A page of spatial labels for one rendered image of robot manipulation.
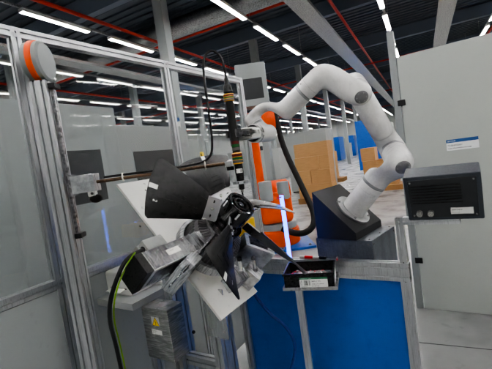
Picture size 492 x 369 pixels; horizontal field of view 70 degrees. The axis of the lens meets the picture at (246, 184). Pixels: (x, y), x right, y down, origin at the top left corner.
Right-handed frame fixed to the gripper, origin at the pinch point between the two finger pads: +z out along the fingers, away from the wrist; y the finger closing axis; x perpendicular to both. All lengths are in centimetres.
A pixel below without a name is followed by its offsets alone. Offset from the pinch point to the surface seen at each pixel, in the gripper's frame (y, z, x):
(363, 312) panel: -33, -36, -88
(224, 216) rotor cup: -0.7, 15.4, -31.2
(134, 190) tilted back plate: 40.1, 20.9, -17.6
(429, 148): -56, -179, -22
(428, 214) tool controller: -65, -30, -42
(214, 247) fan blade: -12, 38, -37
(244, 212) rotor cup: -8.1, 12.9, -30.6
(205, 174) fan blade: 15.3, 3.1, -15.1
